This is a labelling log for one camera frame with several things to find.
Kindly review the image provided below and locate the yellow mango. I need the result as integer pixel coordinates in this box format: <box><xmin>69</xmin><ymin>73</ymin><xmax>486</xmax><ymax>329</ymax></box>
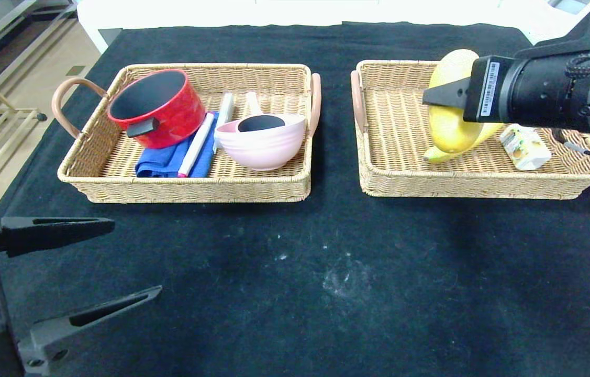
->
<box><xmin>427</xmin><ymin>49</ymin><xmax>505</xmax><ymax>154</ymax></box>

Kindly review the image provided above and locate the black tablecloth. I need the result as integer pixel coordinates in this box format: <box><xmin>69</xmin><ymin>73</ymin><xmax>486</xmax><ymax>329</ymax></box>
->
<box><xmin>0</xmin><ymin>21</ymin><xmax>590</xmax><ymax>377</ymax></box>

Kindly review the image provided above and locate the white marker pen pink cap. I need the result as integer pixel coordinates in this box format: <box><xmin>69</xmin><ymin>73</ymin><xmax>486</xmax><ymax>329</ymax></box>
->
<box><xmin>177</xmin><ymin>113</ymin><xmax>215</xmax><ymax>179</ymax></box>

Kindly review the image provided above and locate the pink bowl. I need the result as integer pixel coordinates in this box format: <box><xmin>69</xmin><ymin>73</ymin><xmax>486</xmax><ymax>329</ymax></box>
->
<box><xmin>215</xmin><ymin>114</ymin><xmax>308</xmax><ymax>171</ymax></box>

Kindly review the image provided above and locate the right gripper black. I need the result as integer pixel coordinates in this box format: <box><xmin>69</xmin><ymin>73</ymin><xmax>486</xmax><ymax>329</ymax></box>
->
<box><xmin>422</xmin><ymin>52</ymin><xmax>571</xmax><ymax>127</ymax></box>

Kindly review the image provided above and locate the clear plastic thermometer case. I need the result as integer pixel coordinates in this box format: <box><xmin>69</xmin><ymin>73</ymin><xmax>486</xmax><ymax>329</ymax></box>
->
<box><xmin>213</xmin><ymin>93</ymin><xmax>235</xmax><ymax>155</ymax></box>

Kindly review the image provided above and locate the red pot with black handles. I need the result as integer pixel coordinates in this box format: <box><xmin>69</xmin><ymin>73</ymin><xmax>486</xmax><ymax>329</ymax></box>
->
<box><xmin>107</xmin><ymin>69</ymin><xmax>206</xmax><ymax>149</ymax></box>

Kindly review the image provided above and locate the blue folded towel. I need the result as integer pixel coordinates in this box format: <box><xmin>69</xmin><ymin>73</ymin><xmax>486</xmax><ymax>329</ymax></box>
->
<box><xmin>135</xmin><ymin>113</ymin><xmax>219</xmax><ymax>179</ymax></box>

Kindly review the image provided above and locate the yellow banana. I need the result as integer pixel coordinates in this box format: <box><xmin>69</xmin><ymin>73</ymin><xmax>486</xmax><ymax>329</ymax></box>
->
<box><xmin>424</xmin><ymin>123</ymin><xmax>505</xmax><ymax>164</ymax></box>

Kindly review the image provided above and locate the small juice carton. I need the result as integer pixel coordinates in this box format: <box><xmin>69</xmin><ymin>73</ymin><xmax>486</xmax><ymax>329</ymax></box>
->
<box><xmin>499</xmin><ymin>125</ymin><xmax>552</xmax><ymax>171</ymax></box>

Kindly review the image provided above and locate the pink saucepan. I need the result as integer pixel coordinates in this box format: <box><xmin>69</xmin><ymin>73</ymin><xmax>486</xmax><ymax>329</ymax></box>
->
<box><xmin>236</xmin><ymin>92</ymin><xmax>287</xmax><ymax>132</ymax></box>

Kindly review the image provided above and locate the wicker basket with brown handles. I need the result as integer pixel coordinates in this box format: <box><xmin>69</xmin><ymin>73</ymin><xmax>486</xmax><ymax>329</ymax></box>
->
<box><xmin>350</xmin><ymin>60</ymin><xmax>590</xmax><ymax>200</ymax></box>
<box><xmin>52</xmin><ymin>63</ymin><xmax>322</xmax><ymax>204</ymax></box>

